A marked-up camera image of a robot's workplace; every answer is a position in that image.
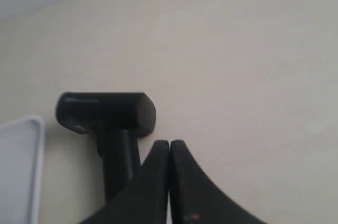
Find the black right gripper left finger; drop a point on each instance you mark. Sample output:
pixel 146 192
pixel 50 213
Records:
pixel 145 198

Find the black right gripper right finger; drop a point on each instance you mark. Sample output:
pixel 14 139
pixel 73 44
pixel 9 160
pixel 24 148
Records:
pixel 194 198

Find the black barcode scanner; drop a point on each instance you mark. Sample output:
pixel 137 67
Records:
pixel 115 121

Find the white plastic tray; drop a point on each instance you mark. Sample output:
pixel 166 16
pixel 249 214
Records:
pixel 22 154

